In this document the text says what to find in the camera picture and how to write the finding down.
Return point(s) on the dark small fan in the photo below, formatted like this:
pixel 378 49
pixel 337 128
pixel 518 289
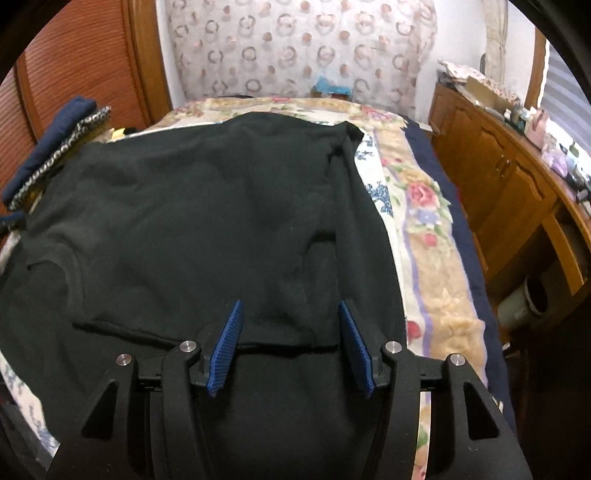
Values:
pixel 483 63

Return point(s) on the beige patterned drape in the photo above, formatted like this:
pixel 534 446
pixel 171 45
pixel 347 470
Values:
pixel 494 37

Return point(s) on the folded dark patterned garment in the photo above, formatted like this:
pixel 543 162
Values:
pixel 69 143

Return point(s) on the cardboard box with blue contents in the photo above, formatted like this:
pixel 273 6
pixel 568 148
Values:
pixel 330 88

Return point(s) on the pink thermos jug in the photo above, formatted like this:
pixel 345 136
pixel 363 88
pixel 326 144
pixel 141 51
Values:
pixel 538 127

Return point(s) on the folded floral cloth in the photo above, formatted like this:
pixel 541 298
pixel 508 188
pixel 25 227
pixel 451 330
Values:
pixel 455 71

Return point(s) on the navy bed sheet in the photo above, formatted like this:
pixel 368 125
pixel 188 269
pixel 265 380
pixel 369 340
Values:
pixel 466 240

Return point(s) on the long wooden sideboard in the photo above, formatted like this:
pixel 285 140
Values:
pixel 498 170

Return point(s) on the grey zebra window blind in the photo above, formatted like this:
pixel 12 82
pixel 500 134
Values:
pixel 568 101

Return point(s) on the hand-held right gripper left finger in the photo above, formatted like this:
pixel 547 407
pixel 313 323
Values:
pixel 226 350

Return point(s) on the yellow cloth item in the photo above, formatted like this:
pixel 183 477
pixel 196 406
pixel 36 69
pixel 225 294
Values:
pixel 118 134

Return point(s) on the purple tissue pack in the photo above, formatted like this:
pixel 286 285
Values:
pixel 554 159

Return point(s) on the grey trash bin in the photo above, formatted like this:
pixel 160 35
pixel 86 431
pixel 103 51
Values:
pixel 521 304

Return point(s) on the sheer circle-patterned curtain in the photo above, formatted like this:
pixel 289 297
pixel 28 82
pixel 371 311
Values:
pixel 300 46

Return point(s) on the dark teal bottle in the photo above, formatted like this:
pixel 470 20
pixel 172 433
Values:
pixel 521 117

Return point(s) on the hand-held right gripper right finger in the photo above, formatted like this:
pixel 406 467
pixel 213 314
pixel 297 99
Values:
pixel 358 350

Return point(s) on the wooden slatted wardrobe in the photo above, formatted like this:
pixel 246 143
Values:
pixel 69 55

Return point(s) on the wooden window frame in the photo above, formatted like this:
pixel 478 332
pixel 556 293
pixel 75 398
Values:
pixel 535 74

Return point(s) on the open cardboard box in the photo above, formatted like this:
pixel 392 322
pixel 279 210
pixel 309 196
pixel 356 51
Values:
pixel 485 94

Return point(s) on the black printed t-shirt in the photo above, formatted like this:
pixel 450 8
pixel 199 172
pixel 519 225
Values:
pixel 184 207

